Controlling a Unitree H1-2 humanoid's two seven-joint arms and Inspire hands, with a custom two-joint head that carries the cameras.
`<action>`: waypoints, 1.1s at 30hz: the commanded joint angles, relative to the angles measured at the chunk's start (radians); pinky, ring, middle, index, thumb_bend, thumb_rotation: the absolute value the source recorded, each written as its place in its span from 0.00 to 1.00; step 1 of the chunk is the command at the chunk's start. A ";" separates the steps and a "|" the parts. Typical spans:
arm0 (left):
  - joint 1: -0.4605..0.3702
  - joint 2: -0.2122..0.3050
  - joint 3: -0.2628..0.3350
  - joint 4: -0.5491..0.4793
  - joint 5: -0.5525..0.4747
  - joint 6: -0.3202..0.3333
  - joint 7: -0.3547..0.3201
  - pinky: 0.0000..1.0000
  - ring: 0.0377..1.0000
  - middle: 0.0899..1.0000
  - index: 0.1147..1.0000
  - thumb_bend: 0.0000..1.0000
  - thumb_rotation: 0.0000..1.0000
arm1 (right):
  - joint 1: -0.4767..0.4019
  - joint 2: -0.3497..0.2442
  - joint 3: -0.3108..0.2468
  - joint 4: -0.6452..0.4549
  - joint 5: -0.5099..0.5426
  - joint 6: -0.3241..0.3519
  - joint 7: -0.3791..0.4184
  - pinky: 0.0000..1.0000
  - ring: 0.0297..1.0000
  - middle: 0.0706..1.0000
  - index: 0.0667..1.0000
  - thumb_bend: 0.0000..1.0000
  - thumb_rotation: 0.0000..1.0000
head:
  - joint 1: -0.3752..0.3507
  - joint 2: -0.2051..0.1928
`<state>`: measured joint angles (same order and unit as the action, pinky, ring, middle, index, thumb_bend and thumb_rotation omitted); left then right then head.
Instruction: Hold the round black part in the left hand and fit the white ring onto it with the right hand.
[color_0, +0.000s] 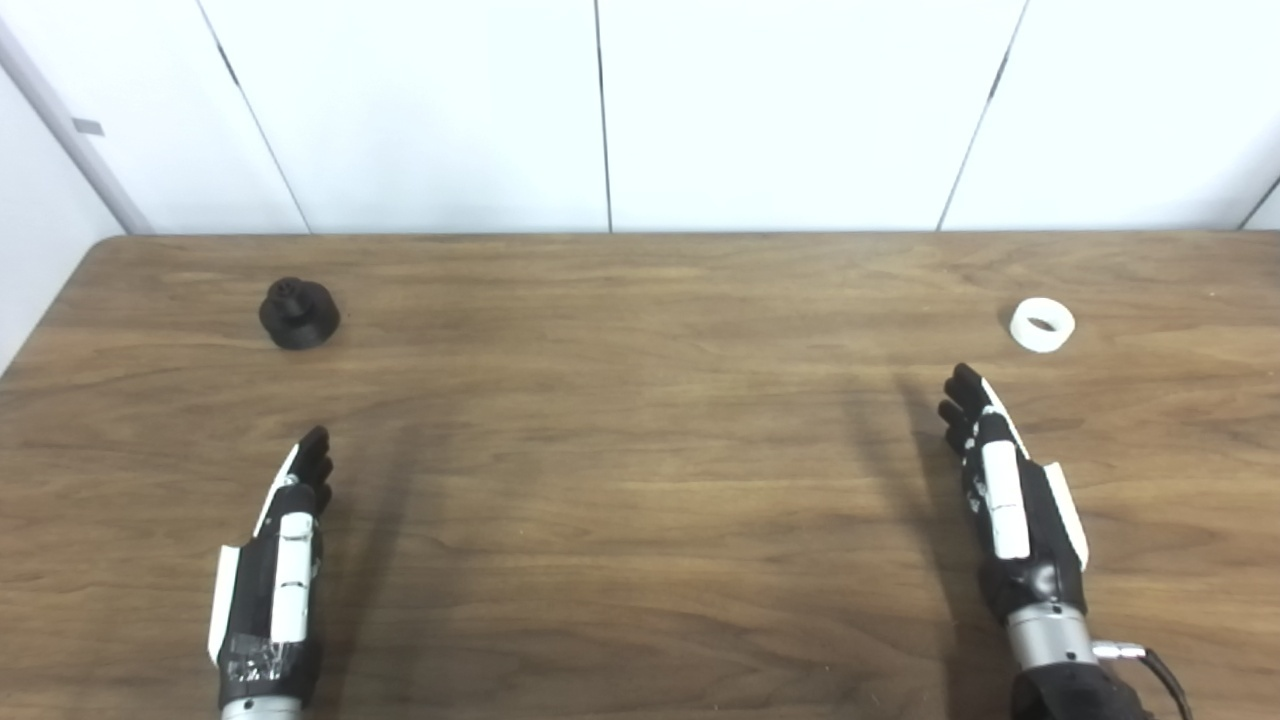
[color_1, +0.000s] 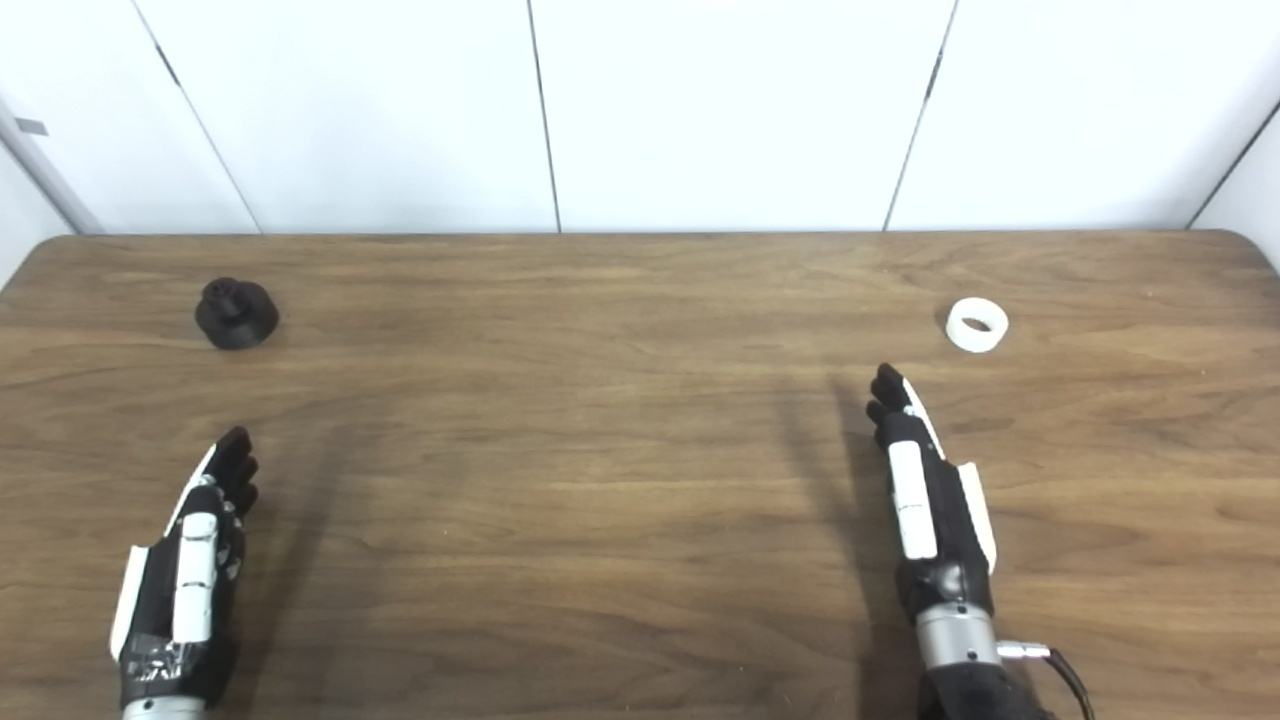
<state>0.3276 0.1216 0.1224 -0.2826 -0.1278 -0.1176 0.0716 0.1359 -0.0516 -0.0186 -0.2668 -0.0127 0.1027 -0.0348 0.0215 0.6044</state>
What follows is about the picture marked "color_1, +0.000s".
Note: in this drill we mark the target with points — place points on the grey wall corner post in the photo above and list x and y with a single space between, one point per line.
45 175

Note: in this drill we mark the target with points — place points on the grey tape label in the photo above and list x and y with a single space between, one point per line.
30 126

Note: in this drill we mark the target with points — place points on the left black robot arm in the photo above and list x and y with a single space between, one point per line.
162 711

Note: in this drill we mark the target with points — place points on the round black plastic part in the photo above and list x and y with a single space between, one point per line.
237 318

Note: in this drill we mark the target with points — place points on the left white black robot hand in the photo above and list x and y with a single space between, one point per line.
150 600

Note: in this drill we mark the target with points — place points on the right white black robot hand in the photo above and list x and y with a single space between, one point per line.
945 530

